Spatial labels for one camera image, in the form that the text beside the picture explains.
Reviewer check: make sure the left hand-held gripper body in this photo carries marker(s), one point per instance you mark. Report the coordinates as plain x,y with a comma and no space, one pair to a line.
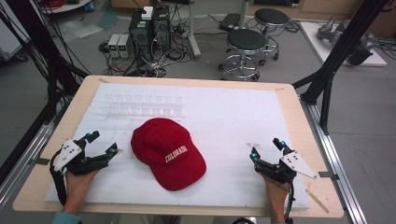
76,160

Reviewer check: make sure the black metal frame stand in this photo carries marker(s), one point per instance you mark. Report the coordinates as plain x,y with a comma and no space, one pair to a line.
339,53

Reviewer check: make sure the black computer tower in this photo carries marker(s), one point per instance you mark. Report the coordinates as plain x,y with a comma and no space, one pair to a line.
140,34
162,28

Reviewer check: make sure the aluminium rail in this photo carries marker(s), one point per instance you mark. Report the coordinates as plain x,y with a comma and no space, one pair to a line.
333,161

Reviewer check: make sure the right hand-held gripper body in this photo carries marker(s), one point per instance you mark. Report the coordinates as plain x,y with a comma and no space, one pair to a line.
285,168

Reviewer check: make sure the clear plastic compartment tray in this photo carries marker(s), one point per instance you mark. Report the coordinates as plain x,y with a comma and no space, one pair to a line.
146,105

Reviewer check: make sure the white floor board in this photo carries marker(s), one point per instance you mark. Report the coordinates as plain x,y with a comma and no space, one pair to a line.
314,40

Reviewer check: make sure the thin wooden stick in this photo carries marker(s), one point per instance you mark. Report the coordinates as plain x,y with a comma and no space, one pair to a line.
317,201

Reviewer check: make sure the large black round stool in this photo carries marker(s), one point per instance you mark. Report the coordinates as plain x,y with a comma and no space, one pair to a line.
246,40

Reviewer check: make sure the person's left hand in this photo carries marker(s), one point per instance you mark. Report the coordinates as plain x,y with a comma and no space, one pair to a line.
79,188

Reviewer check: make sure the white box with black plug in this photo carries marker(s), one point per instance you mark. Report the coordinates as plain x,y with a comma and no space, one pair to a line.
147,13

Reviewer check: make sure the small black round stool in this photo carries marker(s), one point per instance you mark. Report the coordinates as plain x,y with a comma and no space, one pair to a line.
271,17

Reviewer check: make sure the grey power supply box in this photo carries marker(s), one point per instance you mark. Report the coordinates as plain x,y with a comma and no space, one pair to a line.
124,46
113,45

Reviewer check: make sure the person's right hand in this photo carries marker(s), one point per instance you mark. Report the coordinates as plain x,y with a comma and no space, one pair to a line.
276,196

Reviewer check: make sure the red baseball cap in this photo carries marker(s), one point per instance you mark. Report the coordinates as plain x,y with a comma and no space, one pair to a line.
165,152

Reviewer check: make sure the black tape piece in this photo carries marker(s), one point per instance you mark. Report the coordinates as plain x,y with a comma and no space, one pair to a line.
328,175
41,161

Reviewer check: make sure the grey metal desk leg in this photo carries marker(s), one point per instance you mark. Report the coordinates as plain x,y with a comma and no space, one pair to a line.
193,31

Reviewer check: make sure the white foam mat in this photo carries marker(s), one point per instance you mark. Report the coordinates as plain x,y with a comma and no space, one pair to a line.
224,124

